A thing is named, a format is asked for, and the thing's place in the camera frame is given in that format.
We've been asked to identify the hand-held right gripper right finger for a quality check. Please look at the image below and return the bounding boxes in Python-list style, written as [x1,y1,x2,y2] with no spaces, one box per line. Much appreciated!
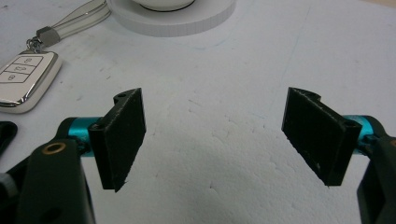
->
[281,87,375,187]

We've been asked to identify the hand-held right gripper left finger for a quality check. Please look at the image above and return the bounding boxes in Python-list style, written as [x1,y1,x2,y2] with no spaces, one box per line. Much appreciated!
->
[66,87,148,192]

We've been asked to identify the white car key with strap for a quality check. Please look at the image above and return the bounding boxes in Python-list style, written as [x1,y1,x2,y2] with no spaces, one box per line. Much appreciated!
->
[0,0,112,115]

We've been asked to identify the black case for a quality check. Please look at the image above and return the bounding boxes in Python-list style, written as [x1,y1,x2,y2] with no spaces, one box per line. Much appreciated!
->
[0,120,19,157]

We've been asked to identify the white foam mat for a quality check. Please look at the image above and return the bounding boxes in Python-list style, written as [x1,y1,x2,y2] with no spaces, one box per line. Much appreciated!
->
[0,0,396,224]

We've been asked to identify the white round base disc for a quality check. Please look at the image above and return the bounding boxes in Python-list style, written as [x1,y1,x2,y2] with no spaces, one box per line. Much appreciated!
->
[106,0,237,38]

